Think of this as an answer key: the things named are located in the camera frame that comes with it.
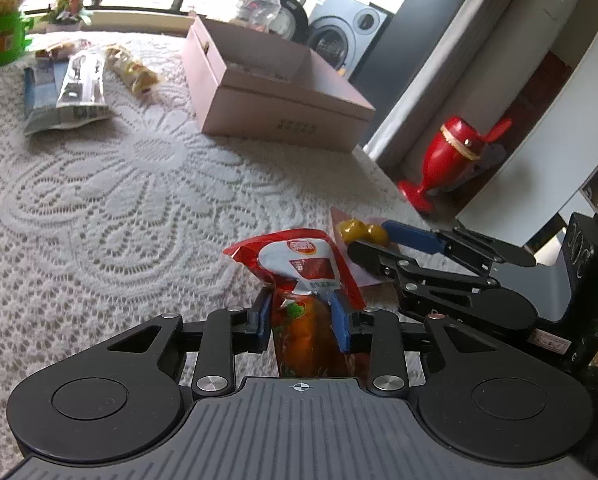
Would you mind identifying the grey washing machine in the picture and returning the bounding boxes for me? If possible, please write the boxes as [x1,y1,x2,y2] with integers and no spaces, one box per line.
[306,0,405,78]

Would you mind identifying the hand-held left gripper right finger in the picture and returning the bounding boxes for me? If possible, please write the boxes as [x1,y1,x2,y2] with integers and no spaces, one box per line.
[328,292,495,395]

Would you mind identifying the clear jar with red lid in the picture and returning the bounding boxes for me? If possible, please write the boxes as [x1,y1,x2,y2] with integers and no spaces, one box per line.
[236,0,285,33]

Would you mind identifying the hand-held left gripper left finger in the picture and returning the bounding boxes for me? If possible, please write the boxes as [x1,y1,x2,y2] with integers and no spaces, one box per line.
[106,290,275,400]

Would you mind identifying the black round clock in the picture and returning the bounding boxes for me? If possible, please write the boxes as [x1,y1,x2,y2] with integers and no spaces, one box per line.
[274,0,310,43]

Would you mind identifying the small potted flowers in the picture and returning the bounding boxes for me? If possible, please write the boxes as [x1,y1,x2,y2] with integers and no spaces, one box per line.
[41,0,92,26]

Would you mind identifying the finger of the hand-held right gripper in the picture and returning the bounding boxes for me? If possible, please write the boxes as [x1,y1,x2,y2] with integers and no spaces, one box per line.
[381,220,537,273]
[346,240,500,302]

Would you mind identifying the small cakes packet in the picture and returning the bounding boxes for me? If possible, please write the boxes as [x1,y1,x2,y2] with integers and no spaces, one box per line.
[104,44,160,96]

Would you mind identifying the green olive packet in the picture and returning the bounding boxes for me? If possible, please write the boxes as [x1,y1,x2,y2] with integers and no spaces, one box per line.
[329,205,410,288]

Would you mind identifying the brown bun packet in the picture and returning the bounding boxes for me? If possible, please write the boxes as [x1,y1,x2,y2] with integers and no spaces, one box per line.
[34,40,90,63]

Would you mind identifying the white cabinet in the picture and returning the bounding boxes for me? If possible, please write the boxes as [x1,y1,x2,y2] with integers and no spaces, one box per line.
[361,0,598,246]

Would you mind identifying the white lace tablecloth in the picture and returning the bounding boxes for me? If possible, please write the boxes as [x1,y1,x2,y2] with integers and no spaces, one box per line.
[0,30,430,480]

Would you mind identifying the clear silver snack packet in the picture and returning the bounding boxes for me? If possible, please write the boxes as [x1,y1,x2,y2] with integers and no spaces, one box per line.
[54,50,114,123]

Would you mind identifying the pink cardboard box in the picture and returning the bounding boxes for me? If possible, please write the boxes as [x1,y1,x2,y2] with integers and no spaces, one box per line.
[181,14,376,153]

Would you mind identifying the red orange snack packet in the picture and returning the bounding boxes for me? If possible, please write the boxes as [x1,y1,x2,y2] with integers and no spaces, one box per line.
[222,228,370,378]

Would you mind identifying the blue snack packet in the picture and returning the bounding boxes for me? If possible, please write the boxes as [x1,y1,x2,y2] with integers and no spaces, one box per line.
[23,62,80,136]

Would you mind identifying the red wooden goblet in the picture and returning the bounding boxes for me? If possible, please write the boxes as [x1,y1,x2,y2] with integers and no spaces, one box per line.
[396,116,512,213]

